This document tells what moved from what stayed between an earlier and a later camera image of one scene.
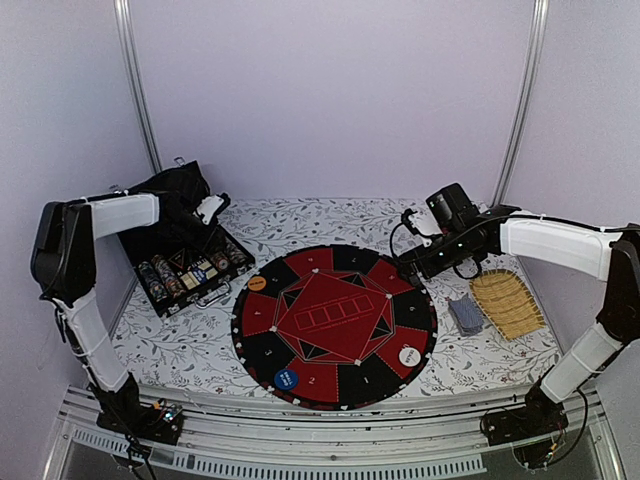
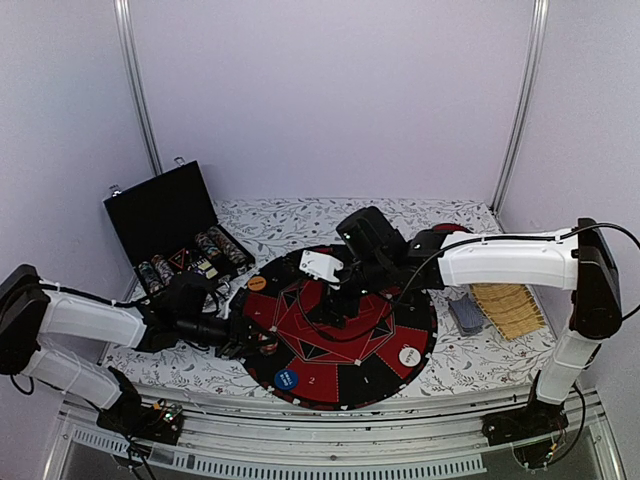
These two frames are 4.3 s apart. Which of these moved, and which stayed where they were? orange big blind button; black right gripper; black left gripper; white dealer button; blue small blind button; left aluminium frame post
Moved: black left gripper; black right gripper
Stayed: left aluminium frame post; orange big blind button; white dealer button; blue small blind button
